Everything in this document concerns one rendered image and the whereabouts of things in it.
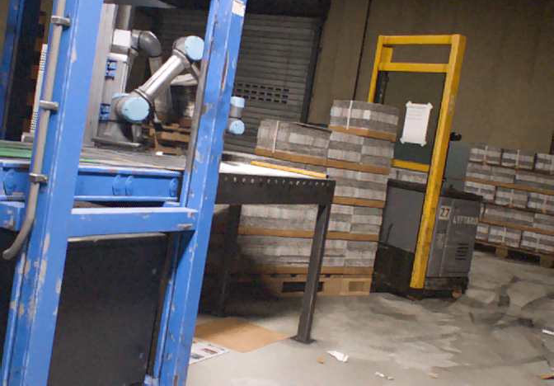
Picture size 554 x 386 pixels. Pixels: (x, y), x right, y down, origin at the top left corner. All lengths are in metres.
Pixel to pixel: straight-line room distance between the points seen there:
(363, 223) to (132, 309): 2.87
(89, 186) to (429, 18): 9.48
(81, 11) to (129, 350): 1.01
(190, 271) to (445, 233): 3.30
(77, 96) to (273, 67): 10.36
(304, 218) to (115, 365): 2.48
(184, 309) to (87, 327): 0.33
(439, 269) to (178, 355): 3.32
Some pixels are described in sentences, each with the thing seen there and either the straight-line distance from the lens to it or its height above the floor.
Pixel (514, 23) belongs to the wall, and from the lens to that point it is 10.85.
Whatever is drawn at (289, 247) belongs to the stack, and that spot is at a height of 0.31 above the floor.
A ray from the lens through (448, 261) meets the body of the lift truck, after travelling 5.36.
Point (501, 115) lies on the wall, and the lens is 10.66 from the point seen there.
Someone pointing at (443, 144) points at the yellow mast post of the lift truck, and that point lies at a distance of 5.03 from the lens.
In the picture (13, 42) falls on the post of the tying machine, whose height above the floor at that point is 1.14.
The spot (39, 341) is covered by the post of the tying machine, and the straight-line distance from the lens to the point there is 1.78.
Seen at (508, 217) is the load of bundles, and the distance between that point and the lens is 8.94.
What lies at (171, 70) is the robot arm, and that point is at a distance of 3.52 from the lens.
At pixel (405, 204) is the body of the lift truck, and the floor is 0.64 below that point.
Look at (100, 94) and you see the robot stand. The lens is 3.77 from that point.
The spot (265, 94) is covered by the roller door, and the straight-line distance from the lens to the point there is 11.98.
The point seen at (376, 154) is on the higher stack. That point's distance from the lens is 4.81.
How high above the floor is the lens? 0.94
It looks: 3 degrees down
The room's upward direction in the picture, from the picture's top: 9 degrees clockwise
